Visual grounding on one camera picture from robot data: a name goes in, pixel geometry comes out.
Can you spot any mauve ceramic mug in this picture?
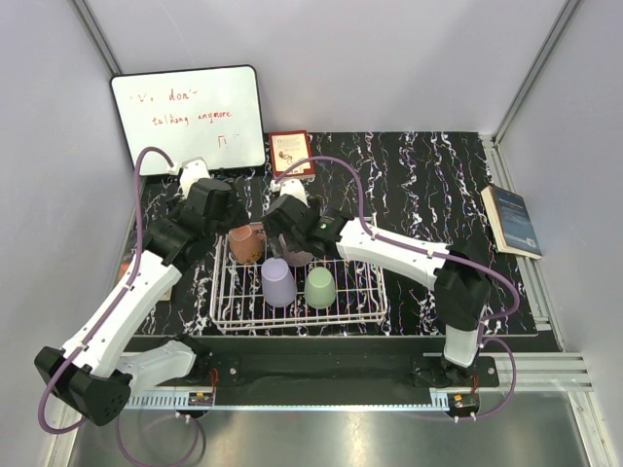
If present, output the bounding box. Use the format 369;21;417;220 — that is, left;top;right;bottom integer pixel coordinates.
280;244;313;268

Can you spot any white wire dish rack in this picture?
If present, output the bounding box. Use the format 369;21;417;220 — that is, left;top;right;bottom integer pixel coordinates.
209;236;389;336

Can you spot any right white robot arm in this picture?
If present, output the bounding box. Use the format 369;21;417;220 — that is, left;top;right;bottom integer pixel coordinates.
262;195;492;386

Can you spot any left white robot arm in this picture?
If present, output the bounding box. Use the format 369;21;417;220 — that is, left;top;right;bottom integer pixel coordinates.
34;178;248;426

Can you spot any black marbled table mat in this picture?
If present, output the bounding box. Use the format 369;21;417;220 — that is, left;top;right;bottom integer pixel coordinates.
137;131;536;338

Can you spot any orange pink mug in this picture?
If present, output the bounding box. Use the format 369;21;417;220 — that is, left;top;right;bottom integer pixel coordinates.
228;223;266;265

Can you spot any lavender plastic cup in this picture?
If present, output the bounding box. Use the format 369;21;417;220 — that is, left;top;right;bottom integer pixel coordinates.
261;258;297;307

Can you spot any light green plastic cup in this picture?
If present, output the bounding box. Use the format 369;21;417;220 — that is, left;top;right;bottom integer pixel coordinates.
304;267;337;308

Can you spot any red and cream book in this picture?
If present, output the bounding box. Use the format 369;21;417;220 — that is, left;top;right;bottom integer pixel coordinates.
269;130;315;181

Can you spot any Tale of Two Cities book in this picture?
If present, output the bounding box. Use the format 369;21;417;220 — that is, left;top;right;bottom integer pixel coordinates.
116;229;136;282

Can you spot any white dry-erase board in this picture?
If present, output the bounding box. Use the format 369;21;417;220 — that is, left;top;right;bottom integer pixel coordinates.
110;65;266;170

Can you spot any blue paperback book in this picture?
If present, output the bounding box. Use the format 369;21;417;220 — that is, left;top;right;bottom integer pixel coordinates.
481;185;542;260

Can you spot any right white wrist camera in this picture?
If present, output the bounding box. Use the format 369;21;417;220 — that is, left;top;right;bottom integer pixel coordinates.
270;177;309;206

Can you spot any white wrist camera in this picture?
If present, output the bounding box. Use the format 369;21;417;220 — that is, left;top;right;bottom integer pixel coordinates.
270;177;309;206
168;158;210;198

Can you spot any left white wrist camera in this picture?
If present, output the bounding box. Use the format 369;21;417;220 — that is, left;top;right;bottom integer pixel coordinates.
168;158;210;198

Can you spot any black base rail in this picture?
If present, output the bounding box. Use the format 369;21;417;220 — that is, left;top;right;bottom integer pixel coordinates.
154;334;500;408

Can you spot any white slotted cable duct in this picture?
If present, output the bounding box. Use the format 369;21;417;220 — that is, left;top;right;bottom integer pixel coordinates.
126;391;215;411

